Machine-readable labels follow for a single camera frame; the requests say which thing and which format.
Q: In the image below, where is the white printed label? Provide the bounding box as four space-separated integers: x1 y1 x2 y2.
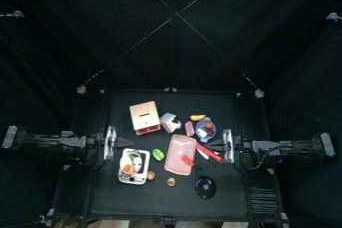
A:
248 186 280 217

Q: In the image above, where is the pink plastic tray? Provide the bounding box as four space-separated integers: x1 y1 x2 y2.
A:
163 133 198 177

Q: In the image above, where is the wooden toy box red base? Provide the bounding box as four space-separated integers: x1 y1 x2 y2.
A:
128 100 161 136

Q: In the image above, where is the white toy stove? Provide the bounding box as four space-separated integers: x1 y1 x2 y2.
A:
117 148 152 186

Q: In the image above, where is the toy knife red handle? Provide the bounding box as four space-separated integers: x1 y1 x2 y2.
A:
195 143 226 165

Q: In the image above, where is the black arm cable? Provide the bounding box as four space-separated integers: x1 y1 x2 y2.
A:
247 147 274 171

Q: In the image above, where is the small white toy appliance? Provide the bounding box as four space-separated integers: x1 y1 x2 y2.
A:
159 112 183 134

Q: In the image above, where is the green toy vegetable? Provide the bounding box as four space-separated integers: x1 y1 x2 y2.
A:
151 148 166 162

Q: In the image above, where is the black toy frying pan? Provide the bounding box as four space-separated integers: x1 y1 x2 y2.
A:
194 168 218 200

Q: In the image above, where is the silver toy pot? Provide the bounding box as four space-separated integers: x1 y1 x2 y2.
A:
119 150 144 175

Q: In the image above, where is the small pink toy block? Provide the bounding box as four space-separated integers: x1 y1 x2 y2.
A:
184 120 196 137

